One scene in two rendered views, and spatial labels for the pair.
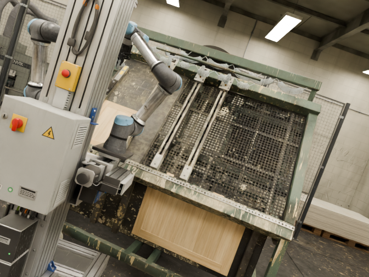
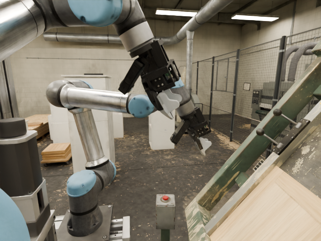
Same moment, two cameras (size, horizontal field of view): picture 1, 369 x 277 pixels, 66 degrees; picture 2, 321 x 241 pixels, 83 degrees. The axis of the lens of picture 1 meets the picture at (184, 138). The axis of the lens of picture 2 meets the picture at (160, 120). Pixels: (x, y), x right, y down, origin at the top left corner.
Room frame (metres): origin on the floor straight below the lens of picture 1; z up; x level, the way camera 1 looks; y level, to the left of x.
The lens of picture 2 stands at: (2.07, 0.14, 1.67)
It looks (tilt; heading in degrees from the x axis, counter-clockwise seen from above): 12 degrees down; 81
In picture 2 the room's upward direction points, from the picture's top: straight up
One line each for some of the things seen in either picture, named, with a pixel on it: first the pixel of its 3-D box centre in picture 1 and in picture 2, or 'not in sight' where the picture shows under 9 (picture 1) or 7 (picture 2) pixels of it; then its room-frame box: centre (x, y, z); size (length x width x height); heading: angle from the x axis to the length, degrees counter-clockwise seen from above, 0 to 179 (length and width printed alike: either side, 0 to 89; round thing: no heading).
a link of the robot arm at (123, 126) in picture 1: (122, 126); not in sight; (1.86, 0.41, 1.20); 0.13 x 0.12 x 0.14; 162
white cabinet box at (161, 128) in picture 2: not in sight; (161, 106); (2.84, 4.71, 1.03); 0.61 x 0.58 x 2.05; 90
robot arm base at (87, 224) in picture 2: not in sight; (84, 213); (1.85, 0.90, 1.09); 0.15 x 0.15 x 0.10
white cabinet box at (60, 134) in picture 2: not in sight; (71, 133); (0.54, 5.00, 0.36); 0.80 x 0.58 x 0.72; 90
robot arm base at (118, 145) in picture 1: (116, 142); not in sight; (1.85, 0.41, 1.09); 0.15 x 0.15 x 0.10
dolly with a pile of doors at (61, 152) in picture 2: not in sight; (58, 154); (0.54, 4.11, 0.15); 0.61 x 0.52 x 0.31; 90
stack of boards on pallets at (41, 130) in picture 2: not in sight; (35, 127); (-0.97, 6.40, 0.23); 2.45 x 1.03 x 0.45; 90
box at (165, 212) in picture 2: not in sight; (165, 211); (2.27, 1.16, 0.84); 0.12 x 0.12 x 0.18; 79
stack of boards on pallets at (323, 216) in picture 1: (314, 214); not in sight; (6.06, -3.18, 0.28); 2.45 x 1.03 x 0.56; 90
